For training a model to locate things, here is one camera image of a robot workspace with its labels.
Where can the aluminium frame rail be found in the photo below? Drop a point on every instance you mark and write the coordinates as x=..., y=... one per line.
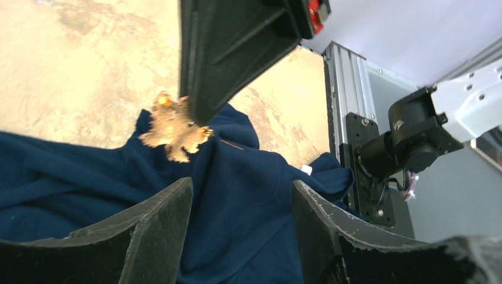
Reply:
x=347, y=90

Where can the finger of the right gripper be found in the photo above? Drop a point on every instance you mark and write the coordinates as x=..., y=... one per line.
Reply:
x=228, y=44

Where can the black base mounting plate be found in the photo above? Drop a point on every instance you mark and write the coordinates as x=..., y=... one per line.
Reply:
x=368, y=153

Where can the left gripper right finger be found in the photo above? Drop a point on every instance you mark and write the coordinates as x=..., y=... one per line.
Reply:
x=337, y=247

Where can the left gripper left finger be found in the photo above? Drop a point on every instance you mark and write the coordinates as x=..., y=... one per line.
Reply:
x=142, y=244

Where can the navy blue t-shirt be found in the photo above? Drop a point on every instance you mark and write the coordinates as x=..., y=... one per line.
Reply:
x=241, y=228

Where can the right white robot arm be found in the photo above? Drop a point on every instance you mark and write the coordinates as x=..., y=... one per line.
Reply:
x=436, y=119

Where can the orange glitter leaf brooch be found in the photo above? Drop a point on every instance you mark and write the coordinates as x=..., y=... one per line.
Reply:
x=173, y=128

